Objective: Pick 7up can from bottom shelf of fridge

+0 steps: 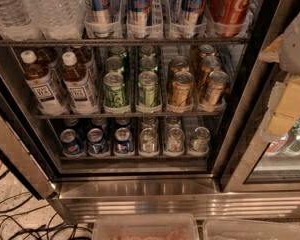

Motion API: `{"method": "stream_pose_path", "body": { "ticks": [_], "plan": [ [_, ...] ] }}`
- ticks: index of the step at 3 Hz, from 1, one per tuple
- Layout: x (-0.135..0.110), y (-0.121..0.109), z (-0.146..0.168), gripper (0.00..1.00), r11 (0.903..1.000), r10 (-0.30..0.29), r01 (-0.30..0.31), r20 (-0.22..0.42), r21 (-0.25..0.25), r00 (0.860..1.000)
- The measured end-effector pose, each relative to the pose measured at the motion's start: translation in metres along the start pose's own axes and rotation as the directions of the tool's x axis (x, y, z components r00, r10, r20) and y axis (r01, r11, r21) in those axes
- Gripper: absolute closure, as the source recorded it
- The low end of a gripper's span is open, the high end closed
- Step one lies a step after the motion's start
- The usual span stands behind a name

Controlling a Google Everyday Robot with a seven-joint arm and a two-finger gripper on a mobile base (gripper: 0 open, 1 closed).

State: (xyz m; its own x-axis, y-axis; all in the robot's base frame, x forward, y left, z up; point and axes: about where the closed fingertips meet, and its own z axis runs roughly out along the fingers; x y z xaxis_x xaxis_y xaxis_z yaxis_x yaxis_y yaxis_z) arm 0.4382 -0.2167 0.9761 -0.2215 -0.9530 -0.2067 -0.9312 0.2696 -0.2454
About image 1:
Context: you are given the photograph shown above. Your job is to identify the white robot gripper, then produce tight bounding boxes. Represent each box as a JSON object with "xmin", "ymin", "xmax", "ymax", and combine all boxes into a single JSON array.
[{"xmin": 258, "ymin": 12, "xmax": 300, "ymax": 142}]

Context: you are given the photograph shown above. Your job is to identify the silver green 7up can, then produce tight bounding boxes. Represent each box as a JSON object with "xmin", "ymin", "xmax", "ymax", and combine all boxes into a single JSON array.
[{"xmin": 189, "ymin": 127, "xmax": 210, "ymax": 153}]

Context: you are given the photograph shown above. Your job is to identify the gold can front right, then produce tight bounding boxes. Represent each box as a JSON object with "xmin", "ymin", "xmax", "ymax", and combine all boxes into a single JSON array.
[{"xmin": 200, "ymin": 71, "xmax": 229, "ymax": 105}]

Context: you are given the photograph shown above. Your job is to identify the gold can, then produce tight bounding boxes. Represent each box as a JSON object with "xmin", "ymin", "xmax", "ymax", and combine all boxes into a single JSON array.
[
  {"xmin": 197, "ymin": 56, "xmax": 221, "ymax": 85},
  {"xmin": 168, "ymin": 56, "xmax": 190, "ymax": 80},
  {"xmin": 200, "ymin": 71, "xmax": 229, "ymax": 105},
  {"xmin": 168, "ymin": 71, "xmax": 193, "ymax": 107}
]

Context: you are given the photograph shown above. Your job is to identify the gold can middle right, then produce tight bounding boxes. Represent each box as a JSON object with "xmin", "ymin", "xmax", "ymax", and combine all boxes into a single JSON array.
[{"xmin": 197, "ymin": 56, "xmax": 221, "ymax": 85}]

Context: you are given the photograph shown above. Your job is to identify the red Coca-Cola can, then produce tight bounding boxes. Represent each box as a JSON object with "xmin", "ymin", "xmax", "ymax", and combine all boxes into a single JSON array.
[{"xmin": 208, "ymin": 0, "xmax": 252, "ymax": 37}]

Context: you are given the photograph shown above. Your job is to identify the glass fridge door right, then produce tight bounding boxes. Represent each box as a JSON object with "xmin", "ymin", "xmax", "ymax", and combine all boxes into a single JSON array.
[{"xmin": 220, "ymin": 62, "xmax": 300, "ymax": 192}]

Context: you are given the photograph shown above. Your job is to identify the gold can front left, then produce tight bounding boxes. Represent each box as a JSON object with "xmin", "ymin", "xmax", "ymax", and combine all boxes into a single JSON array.
[{"xmin": 168, "ymin": 71, "xmax": 193, "ymax": 107}]

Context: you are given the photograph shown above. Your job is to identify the gold can middle left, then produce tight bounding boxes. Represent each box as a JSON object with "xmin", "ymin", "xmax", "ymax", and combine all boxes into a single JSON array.
[{"xmin": 168, "ymin": 56, "xmax": 190, "ymax": 80}]

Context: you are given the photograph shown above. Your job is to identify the silver can front middle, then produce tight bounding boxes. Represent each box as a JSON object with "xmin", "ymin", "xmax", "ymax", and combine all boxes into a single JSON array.
[{"xmin": 165, "ymin": 127, "xmax": 185, "ymax": 156}]

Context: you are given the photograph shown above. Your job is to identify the blue Red Bull can right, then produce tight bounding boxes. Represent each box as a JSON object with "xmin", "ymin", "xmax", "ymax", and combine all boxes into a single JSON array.
[{"xmin": 171, "ymin": 0, "xmax": 206, "ymax": 39}]

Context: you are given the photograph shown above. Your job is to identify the blue red bull can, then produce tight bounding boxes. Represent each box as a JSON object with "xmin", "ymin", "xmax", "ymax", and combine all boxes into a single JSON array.
[
  {"xmin": 92, "ymin": 0, "xmax": 120, "ymax": 38},
  {"xmin": 171, "ymin": 0, "xmax": 206, "ymax": 39},
  {"xmin": 128, "ymin": 0, "xmax": 152, "ymax": 38}
]

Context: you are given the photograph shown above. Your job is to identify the green can middle right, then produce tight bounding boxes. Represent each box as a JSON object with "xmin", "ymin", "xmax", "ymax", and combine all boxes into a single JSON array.
[{"xmin": 139, "ymin": 57, "xmax": 158, "ymax": 73}]

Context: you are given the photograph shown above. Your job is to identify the green can front right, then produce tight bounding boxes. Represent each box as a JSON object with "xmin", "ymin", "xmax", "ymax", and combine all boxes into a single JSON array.
[{"xmin": 138, "ymin": 71, "xmax": 158, "ymax": 108}]

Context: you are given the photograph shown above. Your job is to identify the silver can front left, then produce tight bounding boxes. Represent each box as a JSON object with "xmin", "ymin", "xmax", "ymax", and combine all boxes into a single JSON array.
[{"xmin": 139, "ymin": 128, "xmax": 158, "ymax": 155}]

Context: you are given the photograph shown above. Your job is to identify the blue Red Bull can middle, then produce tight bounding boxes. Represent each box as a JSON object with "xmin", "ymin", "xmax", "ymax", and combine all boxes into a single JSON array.
[{"xmin": 128, "ymin": 0, "xmax": 152, "ymax": 38}]

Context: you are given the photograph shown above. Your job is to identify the green can middle left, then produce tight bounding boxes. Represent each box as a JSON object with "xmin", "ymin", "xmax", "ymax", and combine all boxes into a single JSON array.
[{"xmin": 105, "ymin": 56, "xmax": 125, "ymax": 74}]

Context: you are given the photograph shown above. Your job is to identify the green can front left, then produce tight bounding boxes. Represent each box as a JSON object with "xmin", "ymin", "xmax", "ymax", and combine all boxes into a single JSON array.
[{"xmin": 103, "ymin": 72, "xmax": 128, "ymax": 108}]

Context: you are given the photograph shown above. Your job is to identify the blue Pepsi can right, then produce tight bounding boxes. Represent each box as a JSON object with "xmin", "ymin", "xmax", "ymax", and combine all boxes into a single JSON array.
[{"xmin": 114, "ymin": 128, "xmax": 133, "ymax": 154}]

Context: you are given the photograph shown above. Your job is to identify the blue pepsi can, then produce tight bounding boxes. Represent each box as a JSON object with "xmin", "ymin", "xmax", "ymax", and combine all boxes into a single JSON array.
[
  {"xmin": 60, "ymin": 129, "xmax": 84, "ymax": 157},
  {"xmin": 87, "ymin": 128, "xmax": 109, "ymax": 156},
  {"xmin": 114, "ymin": 128, "xmax": 133, "ymax": 154}
]

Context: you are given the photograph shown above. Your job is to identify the blue Red Bull can left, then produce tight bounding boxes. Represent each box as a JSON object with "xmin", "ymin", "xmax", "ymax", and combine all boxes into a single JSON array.
[{"xmin": 92, "ymin": 0, "xmax": 120, "ymax": 38}]

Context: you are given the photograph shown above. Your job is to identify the blue Pepsi can middle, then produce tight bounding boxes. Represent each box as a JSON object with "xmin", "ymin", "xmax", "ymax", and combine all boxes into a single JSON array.
[{"xmin": 87, "ymin": 128, "xmax": 109, "ymax": 156}]

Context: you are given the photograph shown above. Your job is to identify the blue Pepsi can left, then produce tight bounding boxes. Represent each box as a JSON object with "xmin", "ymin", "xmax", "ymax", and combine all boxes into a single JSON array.
[{"xmin": 60, "ymin": 129, "xmax": 84, "ymax": 157}]

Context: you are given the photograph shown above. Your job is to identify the steel fridge door left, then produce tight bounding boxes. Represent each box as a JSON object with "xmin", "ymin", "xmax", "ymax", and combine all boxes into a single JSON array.
[{"xmin": 0, "ymin": 94, "xmax": 56, "ymax": 199}]

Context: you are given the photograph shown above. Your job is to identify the clear plastic bin right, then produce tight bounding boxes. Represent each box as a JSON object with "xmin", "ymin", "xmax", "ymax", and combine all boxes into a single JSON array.
[{"xmin": 203, "ymin": 219, "xmax": 300, "ymax": 240}]

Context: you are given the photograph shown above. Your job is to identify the clear plastic bin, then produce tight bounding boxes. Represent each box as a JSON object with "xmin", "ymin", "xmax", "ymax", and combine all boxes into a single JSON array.
[
  {"xmin": 92, "ymin": 213, "xmax": 200, "ymax": 240},
  {"xmin": 203, "ymin": 219, "xmax": 300, "ymax": 240}
]

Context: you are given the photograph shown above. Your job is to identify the brown tea bottle right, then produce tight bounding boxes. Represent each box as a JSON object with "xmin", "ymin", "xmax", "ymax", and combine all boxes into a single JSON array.
[{"xmin": 62, "ymin": 51, "xmax": 97, "ymax": 115}]

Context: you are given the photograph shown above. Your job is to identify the brown tea bottle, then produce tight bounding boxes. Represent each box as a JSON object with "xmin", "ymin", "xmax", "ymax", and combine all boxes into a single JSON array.
[
  {"xmin": 62, "ymin": 51, "xmax": 97, "ymax": 115},
  {"xmin": 21, "ymin": 50, "xmax": 67, "ymax": 116}
]

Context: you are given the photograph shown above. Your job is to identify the clear plastic bin left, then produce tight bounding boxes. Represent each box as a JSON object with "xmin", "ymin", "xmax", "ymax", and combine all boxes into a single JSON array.
[{"xmin": 92, "ymin": 213, "xmax": 200, "ymax": 240}]

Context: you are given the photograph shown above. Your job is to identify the clear water bottle right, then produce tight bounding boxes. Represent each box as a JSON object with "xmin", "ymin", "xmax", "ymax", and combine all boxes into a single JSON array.
[{"xmin": 34, "ymin": 0, "xmax": 83, "ymax": 40}]

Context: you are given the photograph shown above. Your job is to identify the clear water bottle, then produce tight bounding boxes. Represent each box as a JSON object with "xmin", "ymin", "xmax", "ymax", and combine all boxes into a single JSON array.
[
  {"xmin": 0, "ymin": 0, "xmax": 41, "ymax": 41},
  {"xmin": 34, "ymin": 0, "xmax": 83, "ymax": 40}
]

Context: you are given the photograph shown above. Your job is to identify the brown tea bottle left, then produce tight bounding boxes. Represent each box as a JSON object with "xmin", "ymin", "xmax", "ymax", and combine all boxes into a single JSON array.
[{"xmin": 21, "ymin": 50, "xmax": 67, "ymax": 116}]

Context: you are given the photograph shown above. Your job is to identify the clear water bottle left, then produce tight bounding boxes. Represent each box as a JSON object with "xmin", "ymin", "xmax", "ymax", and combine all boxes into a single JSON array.
[{"xmin": 0, "ymin": 0, "xmax": 41, "ymax": 41}]

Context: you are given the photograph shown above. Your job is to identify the middle wire shelf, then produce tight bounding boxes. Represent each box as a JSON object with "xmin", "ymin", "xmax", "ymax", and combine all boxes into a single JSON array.
[{"xmin": 36, "ymin": 111, "xmax": 222, "ymax": 119}]

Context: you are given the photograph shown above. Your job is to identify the wire shelf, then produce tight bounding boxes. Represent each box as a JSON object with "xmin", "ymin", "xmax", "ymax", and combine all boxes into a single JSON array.
[
  {"xmin": 0, "ymin": 37, "xmax": 249, "ymax": 47},
  {"xmin": 36, "ymin": 111, "xmax": 222, "ymax": 119}
]

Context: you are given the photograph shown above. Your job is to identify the black floor cables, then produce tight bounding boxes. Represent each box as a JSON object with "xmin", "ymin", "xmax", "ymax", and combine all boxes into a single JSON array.
[{"xmin": 0, "ymin": 168, "xmax": 93, "ymax": 240}]

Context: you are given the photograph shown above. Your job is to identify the top wire shelf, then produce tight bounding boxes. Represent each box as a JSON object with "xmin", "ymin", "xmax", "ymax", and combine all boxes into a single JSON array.
[{"xmin": 0, "ymin": 37, "xmax": 249, "ymax": 47}]

